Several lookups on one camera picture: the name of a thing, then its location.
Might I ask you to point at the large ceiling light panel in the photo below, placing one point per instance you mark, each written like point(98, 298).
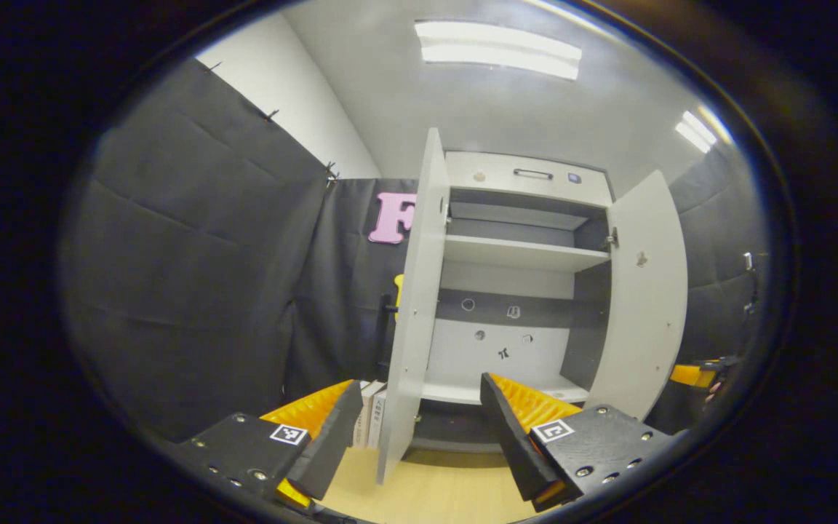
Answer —
point(499, 49)

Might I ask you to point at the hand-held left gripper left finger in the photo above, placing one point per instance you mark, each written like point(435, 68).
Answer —
point(332, 444)

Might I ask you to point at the metal door hinge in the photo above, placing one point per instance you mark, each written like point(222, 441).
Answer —
point(612, 237)

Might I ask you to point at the white cabinet door checkered sticker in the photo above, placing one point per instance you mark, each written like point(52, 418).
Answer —
point(412, 327)

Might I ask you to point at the white cabinet drawer front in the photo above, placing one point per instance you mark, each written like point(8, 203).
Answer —
point(499, 185)

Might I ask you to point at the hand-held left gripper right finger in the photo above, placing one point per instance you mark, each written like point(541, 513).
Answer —
point(513, 444)

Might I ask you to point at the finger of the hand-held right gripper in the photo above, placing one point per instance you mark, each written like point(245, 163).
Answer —
point(688, 375)

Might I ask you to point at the white double-door shoe cabinet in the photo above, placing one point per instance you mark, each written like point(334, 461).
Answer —
point(492, 349)

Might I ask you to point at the stack of books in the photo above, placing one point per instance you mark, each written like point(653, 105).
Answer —
point(369, 415)

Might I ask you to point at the black backdrop cloth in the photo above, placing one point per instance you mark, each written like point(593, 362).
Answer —
point(193, 276)

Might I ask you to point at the white cabinet shelf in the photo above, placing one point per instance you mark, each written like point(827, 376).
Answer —
point(521, 253)

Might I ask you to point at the white cabinet door grey stickers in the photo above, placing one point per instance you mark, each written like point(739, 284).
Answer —
point(644, 306)

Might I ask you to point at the small ceiling light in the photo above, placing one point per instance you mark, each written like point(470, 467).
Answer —
point(695, 131)

